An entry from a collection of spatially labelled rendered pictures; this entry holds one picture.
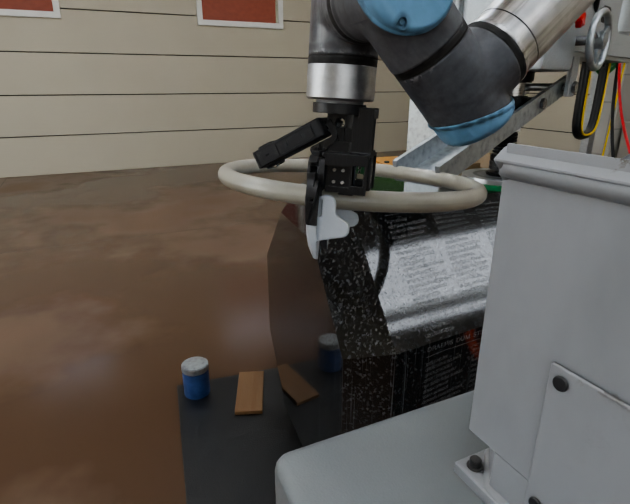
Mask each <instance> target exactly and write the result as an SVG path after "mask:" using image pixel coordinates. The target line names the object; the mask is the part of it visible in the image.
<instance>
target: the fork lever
mask: <svg viewBox="0 0 630 504"><path fill-rule="evenodd" d="M566 76H567V75H565V76H563V77H562V78H560V79H559V80H557V81H556V82H554V83H526V86H525V93H524V95H526V94H527V93H529V92H530V91H542V92H540V93H539V94H537V95H536V96H535V97H533V98H532V99H530V100H529V101H527V102H526V103H525V104H523V105H522V106H520V107H519V108H517V109H516V110H515V111H514V113H513V114H512V116H511V118H510V119H509V121H508V122H507V123H506V124H505V125H504V126H503V127H502V128H500V129H499V130H498V131H496V132H495V133H493V134H492V135H490V136H488V137H487V138H485V139H483V140H481V141H478V142H476V143H473V144H470V145H465V146H454V147H453V146H450V145H447V144H445V143H443V142H442V141H441V139H440V138H439V137H438V136H437V134H436V133H435V134H434V135H432V136H430V137H429V138H427V139H426V140H424V141H422V142H421V143H419V144H418V145H416V146H415V147H413V148H411V149H410V150H408V151H407V152H405V153H403V154H402V155H400V156H399V157H397V158H396V159H394V160H393V167H398V166H404V167H412V168H419V169H426V170H432V171H435V173H441V172H444V173H449V174H454V175H459V174H460V173H461V172H463V171H464V170H465V169H467V168H468V167H469V166H471V165H472V164H473V163H475V162H476V161H477V160H479V159H480V158H481V157H483V156H484V155H485V154H487V153H488V152H489V151H491V150H492V149H493V148H495V147H496V146H497V145H499V144H500V143H501V142H502V141H504V140H505V139H506V138H508V137H509V136H510V135H512V134H513V133H514V132H516V131H517V130H518V129H520V128H521V127H522V126H524V125H525V124H526V123H528V122H529V121H530V120H532V119H533V118H534V117H536V116H537V115H538V114H540V113H541V112H542V111H543V110H545V109H546V108H547V107H549V106H550V105H551V104H553V103H554V102H555V101H557V100H558V99H559V98H561V97H562V96H563V93H564V88H565V82H566ZM578 87H579V83H578V82H577V81H574V82H573V84H572V86H571V92H572V93H573V94H576V93H577V91H578ZM395 180H396V181H403V182H409V183H415V184H421V185H427V186H432V187H437V188H442V187H440V186H436V185H431V184H426V183H421V182H415V181H408V180H401V179H395Z"/></svg>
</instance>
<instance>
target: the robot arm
mask: <svg viewBox="0 0 630 504"><path fill-rule="evenodd" d="M594 1H595V0H494V1H493V2H492V3H491V4H490V5H489V6H488V7H487V8H486V9H485V10H484V11H483V12H482V13H481V14H480V15H479V16H478V17H477V18H476V19H475V20H473V21H472V22H470V23H469V24H467V23H466V21H465V19H464V18H463V17H462V15H461V14H460V12H459V10H458V9H457V7H456V5H455V4H454V2H453V0H311V13H310V34H309V56H308V69H307V90H306V97H307V98H308V99H316V102H313V112H317V113H327V114H328V115H327V118H323V117H321V118H316V119H314V120H312V121H310V122H308V123H306V124H305V125H303V126H301V127H299V128H297V129H295V130H294V131H292V132H290V133H288V134H286V135H284V136H283V137H281V138H279V139H277V140H274V141H270V142H267V143H265V144H264V145H262V146H260V147H259V148H258V149H259V150H257V151H255V152H253V156H254V158H255V160H256V163H257V165H258V167H259V169H261V168H267V169H271V168H274V167H278V166H279V165H280V164H282V163H284V162H285V159H287V158H289V157H291V156H293V155H294V154H296V153H298V152H300V151H302V150H304V149H306V148H308V147H310V146H311V148H310V151H311V153H312V154H311V155H310V157H309V160H308V169H307V187H306V195H305V224H306V234H307V242H308V247H309V249H310V252H311V254H312V257H313V258H314V259H318V254H319V242H320V243H321V245H322V247H323V249H326V250H327V248H328V242H329V239H336V238H343V237H346V236H347V235H348V234H349V231H350V227H353V226H355V225H357V224H358V221H359V217H358V214H357V213H355V212H354V211H352V210H341V209H336V200H335V198H334V197H333V196H331V195H323V196H322V191H323V190H324V189H325V191H328V192H338V194H339V195H348V196H353V195H359V196H365V193H366V191H370V190H371V188H374V179H375V168H376V158H377V152H375V150H374V139H375V128H376V119H378V116H379V108H366V105H363V104H364V102H373V101H374V95H375V84H376V73H377V63H378V55H379V56H380V58H381V59H382V60H383V62H384V63H385V65H386V66H387V68H388V69H389V70H390V72H391V73H392V74H393V75H394V76H395V77H396V79H397V80H398V82H399V83H400V85H401V86H402V87H403V89H404V90H405V92H406V93H407V94H408V96H409V97H410V99H411V100H412V101H413V103H414V104H415V106H416V107H417V108H418V110H419V111H420V113H421V114H422V115H423V117H424V118H425V120H426V121H427V123H428V127H429V128H430V129H432V130H433V131H434V132H435V133H436V134H437V136H438V137H439V138H440V139H441V141H442V142H443V143H445V144H447V145H450V146H453V147H454V146H465V145H470V144H473V143H476V142H478V141H481V140H483V139H485V138H487V137H488V136H490V135H492V134H493V133H495V132H496V131H498V130H499V129H500V128H502V127H503V126H504V125H505V124H506V123H507V122H508V121H509V119H510V118H511V116H512V114H513V113H514V110H515V105H514V104H515V100H514V98H513V97H511V96H510V95H509V94H510V92H511V91H512V90H513V89H514V88H515V87H516V86H517V85H518V84H519V83H520V82H521V81H522V80H523V79H524V78H525V76H526V74H527V72H528V71H529V70H530V68H531V67H532V66H533V65H534V64H535V63H536V62H537V61H538V60H539V59H540V58H541V57H542V56H543V55H544V54H545V53H546V52H547V51H548V50H549V49H550V48H551V46H552V45H553V44H554V43H555V42H556V41H557V40H558V39H559V38H560V37H561V36H562V35H563V34H564V33H565V32H566V31H567V30H568V29H569V28H570V27H571V26H572V25H573V23H574V22H575V21H576V20H577V19H578V18H579V17H580V16H581V15H582V14H583V13H584V12H585V11H586V10H587V9H588V8H589V7H590V6H591V5H592V4H593V3H594ZM341 119H344V121H345V124H344V126H342V124H343V121H342V120H341ZM329 136H331V137H329ZM327 137H329V138H327ZM325 138H327V139H325ZM323 139H325V140H323ZM321 140H323V141H321ZM319 141H321V142H319ZM317 142H319V143H317ZM315 143H317V144H315ZM314 144H315V145H314ZM312 145H313V146H312ZM372 170H373V171H372Z"/></svg>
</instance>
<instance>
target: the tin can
mask: <svg viewBox="0 0 630 504"><path fill-rule="evenodd" d="M181 370H182V377H183V386H184V394H185V397H186V398H188V399H191V400H199V399H202V398H204V397H206V396H207V395H208V394H209V393H210V379H209V365H208V360H207V359H206V358H204V357H191V358H188V359H186V360H185V361H184V362H183V363H182V364H181Z"/></svg>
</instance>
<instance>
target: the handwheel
mask: <svg viewBox="0 0 630 504"><path fill-rule="evenodd" d="M602 16H603V17H604V24H605V28H604V29H603V30H601V31H600V30H599V26H598V24H599V22H600V20H601V18H602ZM612 29H613V20H612V14H611V11H610V9H609V8H607V7H602V8H600V9H599V10H598V11H597V12H596V13H595V15H594V17H593V19H592V21H591V24H590V26H589V30H588V34H587V36H580V37H576V42H575V46H583V45H586V46H585V61H586V65H587V68H588V69H589V70H590V71H593V72H594V71H597V70H599V69H600V68H601V66H602V65H603V63H604V61H605V59H606V57H607V54H608V51H609V48H610V43H611V38H612ZM600 49H601V52H600ZM593 50H594V56H593ZM599 53H600V55H599Z"/></svg>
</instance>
